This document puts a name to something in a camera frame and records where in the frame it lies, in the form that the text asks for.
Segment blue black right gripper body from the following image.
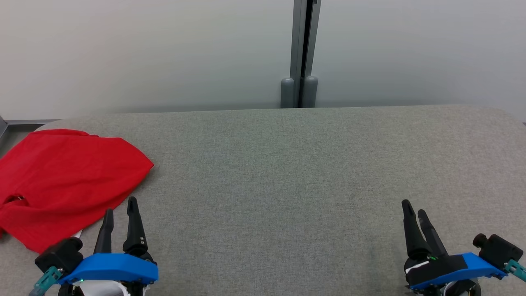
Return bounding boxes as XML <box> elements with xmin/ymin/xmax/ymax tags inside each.
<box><xmin>405</xmin><ymin>252</ymin><xmax>508</xmax><ymax>292</ymax></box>

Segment red shorts with white stripe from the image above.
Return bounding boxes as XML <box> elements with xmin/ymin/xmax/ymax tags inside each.
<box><xmin>0</xmin><ymin>129</ymin><xmax>155</xmax><ymax>254</ymax></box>

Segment teal right camera cable plug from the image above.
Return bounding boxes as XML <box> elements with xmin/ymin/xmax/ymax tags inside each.
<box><xmin>505</xmin><ymin>259</ymin><xmax>526</xmax><ymax>282</ymax></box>

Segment teal left camera cable plug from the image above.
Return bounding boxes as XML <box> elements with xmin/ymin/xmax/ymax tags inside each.
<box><xmin>29</xmin><ymin>266</ymin><xmax>65</xmax><ymax>296</ymax></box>

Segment teal camera cable plug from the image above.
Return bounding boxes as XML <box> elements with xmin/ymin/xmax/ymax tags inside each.
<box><xmin>29</xmin><ymin>266</ymin><xmax>65</xmax><ymax>296</ymax></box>
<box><xmin>505</xmin><ymin>259</ymin><xmax>526</xmax><ymax>282</ymax></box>

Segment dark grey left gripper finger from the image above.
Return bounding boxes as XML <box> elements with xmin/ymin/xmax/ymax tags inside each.
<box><xmin>94</xmin><ymin>208</ymin><xmax>114</xmax><ymax>254</ymax></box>
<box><xmin>122</xmin><ymin>197</ymin><xmax>153</xmax><ymax>259</ymax></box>

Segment grey partition base rail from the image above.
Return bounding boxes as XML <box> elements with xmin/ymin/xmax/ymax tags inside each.
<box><xmin>0</xmin><ymin>116</ymin><xmax>59</xmax><ymax>138</ymax></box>

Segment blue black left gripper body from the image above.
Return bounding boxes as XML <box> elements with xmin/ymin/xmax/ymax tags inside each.
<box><xmin>58</xmin><ymin>252</ymin><xmax>159</xmax><ymax>286</ymax></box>

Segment grey metal partition post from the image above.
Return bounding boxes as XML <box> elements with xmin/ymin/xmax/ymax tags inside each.
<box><xmin>281</xmin><ymin>0</ymin><xmax>322</xmax><ymax>109</ymax></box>

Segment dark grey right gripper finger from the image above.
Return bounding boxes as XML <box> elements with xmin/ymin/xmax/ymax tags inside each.
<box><xmin>417</xmin><ymin>210</ymin><xmax>448</xmax><ymax>257</ymax></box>
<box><xmin>401</xmin><ymin>200</ymin><xmax>431</xmax><ymax>259</ymax></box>

